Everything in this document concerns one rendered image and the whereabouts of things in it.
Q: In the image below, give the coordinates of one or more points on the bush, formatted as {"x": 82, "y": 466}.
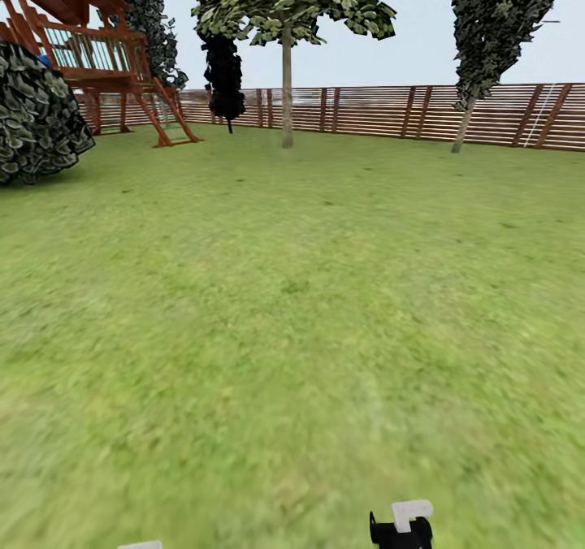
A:
{"x": 42, "y": 130}

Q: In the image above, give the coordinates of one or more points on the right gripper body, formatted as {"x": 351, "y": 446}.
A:
{"x": 419, "y": 536}

